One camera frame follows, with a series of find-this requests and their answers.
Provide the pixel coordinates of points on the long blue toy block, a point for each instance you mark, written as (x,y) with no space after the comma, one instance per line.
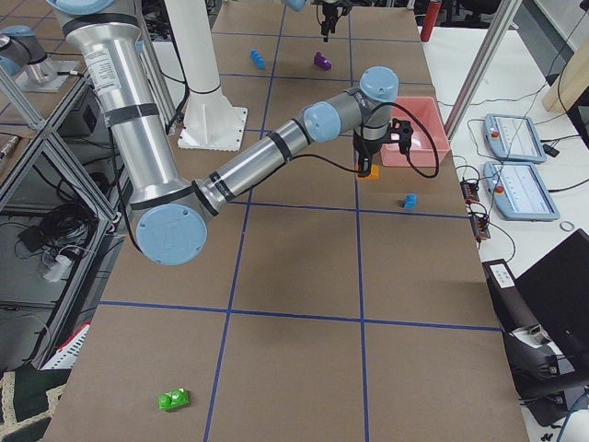
(257,58)

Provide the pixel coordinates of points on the green toy block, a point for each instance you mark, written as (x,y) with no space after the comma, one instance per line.
(174,399)

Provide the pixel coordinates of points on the aluminium frame post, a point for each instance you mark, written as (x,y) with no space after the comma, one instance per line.
(490,44)

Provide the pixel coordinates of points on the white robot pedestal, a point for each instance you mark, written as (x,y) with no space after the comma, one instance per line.
(210,120)

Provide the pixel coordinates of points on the pink plastic box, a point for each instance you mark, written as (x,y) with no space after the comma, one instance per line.
(421,153)

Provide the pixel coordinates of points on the lower teach pendant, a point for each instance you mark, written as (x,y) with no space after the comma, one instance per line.
(518,192)

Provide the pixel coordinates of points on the black laptop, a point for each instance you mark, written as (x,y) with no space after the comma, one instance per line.
(556,290)

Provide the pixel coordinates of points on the teach pendant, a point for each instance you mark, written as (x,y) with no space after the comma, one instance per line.
(513,138)
(518,192)

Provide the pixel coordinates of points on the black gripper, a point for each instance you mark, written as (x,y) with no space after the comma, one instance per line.
(365,150)
(328,11)

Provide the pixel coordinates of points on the upper teach pendant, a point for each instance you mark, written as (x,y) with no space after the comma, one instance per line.
(513,138)

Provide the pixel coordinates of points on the small blue toy block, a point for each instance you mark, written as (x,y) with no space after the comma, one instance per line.
(409,202)

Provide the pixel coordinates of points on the red cylinder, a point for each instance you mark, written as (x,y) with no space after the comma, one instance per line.
(430,19)

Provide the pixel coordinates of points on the orange toy block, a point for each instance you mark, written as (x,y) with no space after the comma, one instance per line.
(373,174)

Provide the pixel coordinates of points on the purple toy block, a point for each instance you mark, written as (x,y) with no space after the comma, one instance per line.
(322,62)

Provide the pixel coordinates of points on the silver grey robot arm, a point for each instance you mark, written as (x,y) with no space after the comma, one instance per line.
(173,213)
(299,5)

